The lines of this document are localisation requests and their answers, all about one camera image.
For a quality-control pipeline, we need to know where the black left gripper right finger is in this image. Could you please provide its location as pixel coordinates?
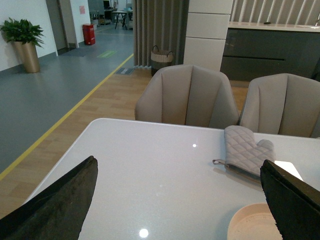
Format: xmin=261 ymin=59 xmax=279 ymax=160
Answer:
xmin=260 ymin=159 xmax=320 ymax=240

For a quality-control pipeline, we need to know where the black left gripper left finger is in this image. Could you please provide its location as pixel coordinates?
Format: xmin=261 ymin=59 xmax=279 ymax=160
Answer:
xmin=0 ymin=156 xmax=98 ymax=240

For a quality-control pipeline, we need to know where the pink round plate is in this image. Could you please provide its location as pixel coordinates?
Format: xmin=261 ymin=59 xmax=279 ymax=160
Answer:
xmin=227 ymin=203 xmax=283 ymax=240

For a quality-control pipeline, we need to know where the grey quilted oven mitt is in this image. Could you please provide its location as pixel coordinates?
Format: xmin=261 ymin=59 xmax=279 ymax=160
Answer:
xmin=212 ymin=125 xmax=276 ymax=182

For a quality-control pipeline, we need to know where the beige chair on right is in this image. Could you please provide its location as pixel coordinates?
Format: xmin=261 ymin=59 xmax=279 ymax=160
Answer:
xmin=239 ymin=73 xmax=320 ymax=138

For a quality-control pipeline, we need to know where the beige chair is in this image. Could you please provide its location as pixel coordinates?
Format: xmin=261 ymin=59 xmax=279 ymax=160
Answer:
xmin=134 ymin=64 xmax=239 ymax=129
xmin=239 ymin=73 xmax=320 ymax=138

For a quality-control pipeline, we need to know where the beige chair on left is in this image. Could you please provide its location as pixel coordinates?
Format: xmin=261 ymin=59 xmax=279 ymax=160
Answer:
xmin=134 ymin=64 xmax=239 ymax=129

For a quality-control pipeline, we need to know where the gold plant pot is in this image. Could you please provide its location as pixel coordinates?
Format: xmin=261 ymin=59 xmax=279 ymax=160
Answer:
xmin=13 ymin=41 xmax=40 ymax=73

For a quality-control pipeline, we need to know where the dark grey kitchen counter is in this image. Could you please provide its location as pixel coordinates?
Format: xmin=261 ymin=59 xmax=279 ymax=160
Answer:
xmin=220 ymin=21 xmax=320 ymax=81

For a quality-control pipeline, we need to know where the green potted plant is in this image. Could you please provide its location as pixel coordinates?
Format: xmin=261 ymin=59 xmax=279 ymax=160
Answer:
xmin=0 ymin=18 xmax=44 ymax=47

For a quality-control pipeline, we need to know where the red cabinet box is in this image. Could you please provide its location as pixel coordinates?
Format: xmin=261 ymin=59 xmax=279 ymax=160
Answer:
xmin=82 ymin=23 xmax=96 ymax=45

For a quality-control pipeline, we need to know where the white pillar cabinet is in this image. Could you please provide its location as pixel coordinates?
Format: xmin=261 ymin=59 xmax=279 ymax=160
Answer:
xmin=183 ymin=0 xmax=233 ymax=71

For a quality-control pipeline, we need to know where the background work table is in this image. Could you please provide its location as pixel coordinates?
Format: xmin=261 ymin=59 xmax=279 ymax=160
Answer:
xmin=112 ymin=10 xmax=133 ymax=30

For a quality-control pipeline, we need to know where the grey pleated curtain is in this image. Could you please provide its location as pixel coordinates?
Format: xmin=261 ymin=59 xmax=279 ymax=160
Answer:
xmin=132 ymin=0 xmax=189 ymax=67

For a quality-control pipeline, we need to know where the woven basket with handles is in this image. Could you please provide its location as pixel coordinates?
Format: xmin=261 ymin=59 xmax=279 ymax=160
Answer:
xmin=150 ymin=45 xmax=174 ymax=76

